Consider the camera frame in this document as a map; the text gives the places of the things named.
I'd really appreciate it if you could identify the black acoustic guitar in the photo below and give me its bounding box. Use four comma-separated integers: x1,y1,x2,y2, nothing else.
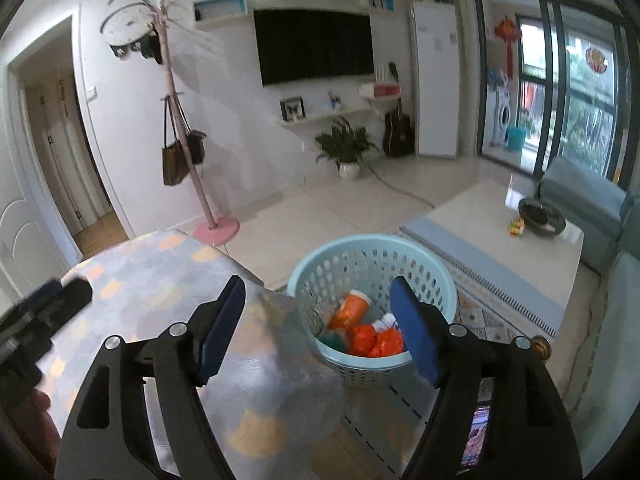
383,100,416,158

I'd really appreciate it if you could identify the teal plastic bag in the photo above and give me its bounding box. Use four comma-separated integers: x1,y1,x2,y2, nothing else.
318,328,349,354

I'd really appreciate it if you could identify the white washing machine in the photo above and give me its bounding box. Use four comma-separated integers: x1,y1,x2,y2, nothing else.
491,87,512,146

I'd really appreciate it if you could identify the white coffee table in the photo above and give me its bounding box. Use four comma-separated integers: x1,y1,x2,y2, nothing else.
427,181,584,315

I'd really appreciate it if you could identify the orange white paper cup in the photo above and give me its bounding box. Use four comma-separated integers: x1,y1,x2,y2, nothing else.
328,289,371,330

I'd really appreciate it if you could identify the black framed butterfly picture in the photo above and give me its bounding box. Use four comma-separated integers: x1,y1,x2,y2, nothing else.
280,96,306,122

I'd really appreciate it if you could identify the red chinese knot ornament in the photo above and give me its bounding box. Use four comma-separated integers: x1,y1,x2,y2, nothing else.
494,15,522,80

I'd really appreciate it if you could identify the white interior door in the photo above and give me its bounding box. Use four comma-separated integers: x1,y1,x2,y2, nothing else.
1,65,80,309

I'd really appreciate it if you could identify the brown hanging handbag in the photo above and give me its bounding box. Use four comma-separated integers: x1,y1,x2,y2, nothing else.
162,96,189,186

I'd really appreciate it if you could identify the pink coat rack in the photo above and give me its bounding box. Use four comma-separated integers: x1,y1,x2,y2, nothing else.
149,0,240,247

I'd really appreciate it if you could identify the red plastic bag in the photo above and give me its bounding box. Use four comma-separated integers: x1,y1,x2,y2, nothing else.
348,324,378,356

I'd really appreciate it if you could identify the white round wall clock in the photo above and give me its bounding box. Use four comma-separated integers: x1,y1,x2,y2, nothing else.
100,0,154,58

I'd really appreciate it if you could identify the person's hand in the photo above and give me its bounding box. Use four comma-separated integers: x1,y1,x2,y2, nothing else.
9,388,61,474

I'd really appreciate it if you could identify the green potted plant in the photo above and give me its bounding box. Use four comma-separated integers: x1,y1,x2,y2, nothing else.
314,116,378,181

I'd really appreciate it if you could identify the pastel scallop tablecloth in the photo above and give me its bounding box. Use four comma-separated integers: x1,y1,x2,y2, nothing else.
41,231,363,479

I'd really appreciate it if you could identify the white refrigerator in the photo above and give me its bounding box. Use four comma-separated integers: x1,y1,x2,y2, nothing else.
411,1,460,158

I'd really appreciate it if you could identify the teal sofa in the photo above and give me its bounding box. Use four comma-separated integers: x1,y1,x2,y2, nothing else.
537,156,640,274

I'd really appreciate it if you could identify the white wall shelf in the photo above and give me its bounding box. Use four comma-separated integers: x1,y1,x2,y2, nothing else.
271,106,374,128

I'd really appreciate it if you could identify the light blue laundry basket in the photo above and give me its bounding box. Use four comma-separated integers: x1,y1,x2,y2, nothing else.
286,234,458,389

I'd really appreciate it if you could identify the black wall television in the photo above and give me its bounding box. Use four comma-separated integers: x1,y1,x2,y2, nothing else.
253,9,374,86

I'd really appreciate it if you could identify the black hanging small bag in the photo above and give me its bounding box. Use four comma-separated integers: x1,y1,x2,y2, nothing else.
177,101,207,166

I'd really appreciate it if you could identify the pink cylindrical canister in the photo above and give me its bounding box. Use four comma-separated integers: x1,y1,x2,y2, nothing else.
371,312,398,334

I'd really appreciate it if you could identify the black bowl ashtray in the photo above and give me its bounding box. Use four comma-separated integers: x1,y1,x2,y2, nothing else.
518,197,566,237

